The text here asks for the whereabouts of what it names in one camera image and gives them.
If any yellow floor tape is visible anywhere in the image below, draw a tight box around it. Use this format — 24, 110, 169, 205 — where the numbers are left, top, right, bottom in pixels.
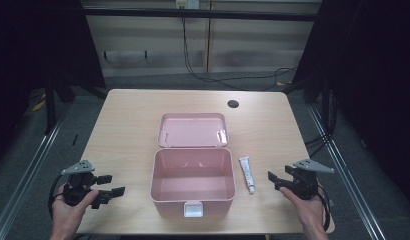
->
31, 99, 47, 113

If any black wall cable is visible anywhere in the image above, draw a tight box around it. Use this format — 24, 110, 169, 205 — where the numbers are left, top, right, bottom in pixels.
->
181, 16, 298, 92

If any hand-held gripper cable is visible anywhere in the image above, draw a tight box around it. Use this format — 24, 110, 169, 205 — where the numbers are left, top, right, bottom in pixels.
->
47, 173, 66, 219
316, 184, 332, 233

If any black curtain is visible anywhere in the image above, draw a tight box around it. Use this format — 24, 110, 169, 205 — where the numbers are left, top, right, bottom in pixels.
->
0, 0, 107, 164
291, 0, 410, 204

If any person's left hand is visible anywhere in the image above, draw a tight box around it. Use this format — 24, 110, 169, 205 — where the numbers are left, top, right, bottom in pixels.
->
50, 184, 100, 235

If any person's right hand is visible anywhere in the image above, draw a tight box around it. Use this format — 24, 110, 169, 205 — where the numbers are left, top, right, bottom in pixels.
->
279, 186, 325, 232

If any metal floor rail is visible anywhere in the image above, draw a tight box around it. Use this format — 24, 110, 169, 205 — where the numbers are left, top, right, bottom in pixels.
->
0, 103, 72, 240
307, 105, 389, 240

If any bundle of black floor cables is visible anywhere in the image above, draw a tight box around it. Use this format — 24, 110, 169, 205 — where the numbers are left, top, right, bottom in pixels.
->
303, 89, 339, 159

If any left hand-held gripper cable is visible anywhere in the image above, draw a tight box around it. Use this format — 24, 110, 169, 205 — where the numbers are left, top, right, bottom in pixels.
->
47, 173, 66, 219

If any pink plastic storage box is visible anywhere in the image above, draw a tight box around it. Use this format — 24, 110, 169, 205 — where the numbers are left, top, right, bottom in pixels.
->
149, 112, 237, 220

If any black metal stand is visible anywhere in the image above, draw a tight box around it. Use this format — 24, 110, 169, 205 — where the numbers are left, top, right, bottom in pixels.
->
43, 74, 58, 135

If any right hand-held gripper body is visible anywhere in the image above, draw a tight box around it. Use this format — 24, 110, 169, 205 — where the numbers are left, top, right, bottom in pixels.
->
292, 158, 335, 201

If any white wall socket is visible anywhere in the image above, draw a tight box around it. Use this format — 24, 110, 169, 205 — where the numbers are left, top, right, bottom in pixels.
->
175, 0, 201, 10

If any black horizontal bar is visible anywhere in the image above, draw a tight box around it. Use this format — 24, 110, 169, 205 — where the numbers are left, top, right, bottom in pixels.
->
82, 7, 318, 23

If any right hand-held gripper cable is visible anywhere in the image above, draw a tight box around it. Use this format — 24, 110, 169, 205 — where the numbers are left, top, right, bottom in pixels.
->
316, 184, 332, 233

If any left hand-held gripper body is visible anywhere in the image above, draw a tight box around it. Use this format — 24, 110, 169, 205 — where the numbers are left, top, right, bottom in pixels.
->
61, 159, 98, 207

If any white ointment tube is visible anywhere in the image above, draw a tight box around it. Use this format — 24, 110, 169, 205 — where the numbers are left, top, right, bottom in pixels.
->
238, 156, 256, 195

